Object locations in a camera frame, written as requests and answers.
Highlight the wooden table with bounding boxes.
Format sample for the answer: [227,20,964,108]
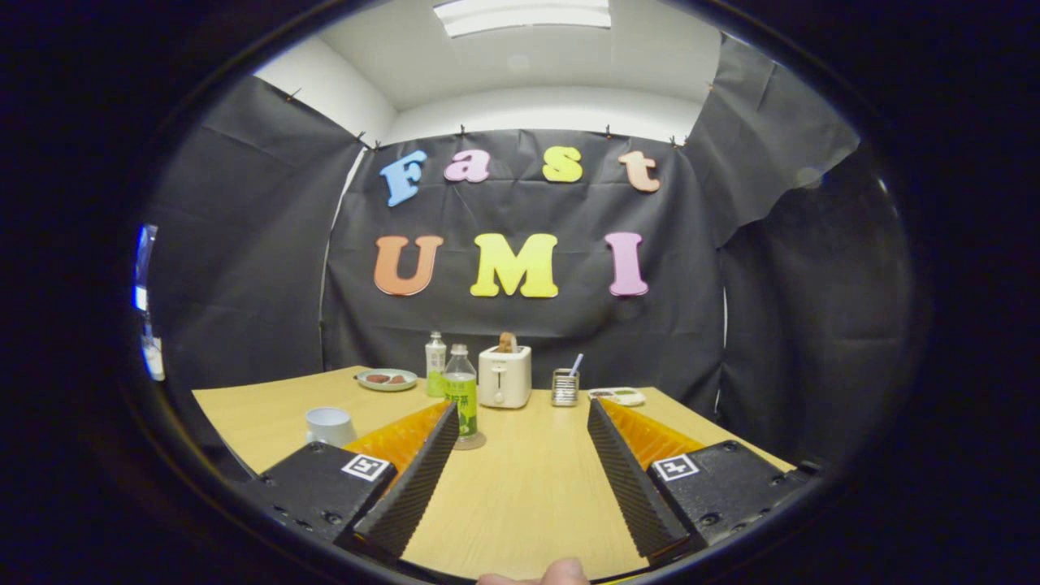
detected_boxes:
[193,366,797,582]

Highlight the pale green plate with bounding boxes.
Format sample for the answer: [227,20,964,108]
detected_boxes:
[356,369,418,392]

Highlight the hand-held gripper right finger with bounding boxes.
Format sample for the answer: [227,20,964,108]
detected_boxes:
[587,396,813,567]

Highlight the white toaster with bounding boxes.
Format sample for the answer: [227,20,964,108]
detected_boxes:
[478,344,533,410]

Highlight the small white green bottle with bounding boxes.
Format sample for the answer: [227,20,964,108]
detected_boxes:
[425,331,448,398]

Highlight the green label juice bottle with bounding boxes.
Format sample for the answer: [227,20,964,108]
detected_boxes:
[444,343,479,444]

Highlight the white cup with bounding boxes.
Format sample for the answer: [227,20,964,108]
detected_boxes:
[305,407,358,449]

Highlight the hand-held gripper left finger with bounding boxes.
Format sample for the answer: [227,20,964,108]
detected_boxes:
[244,398,462,563]

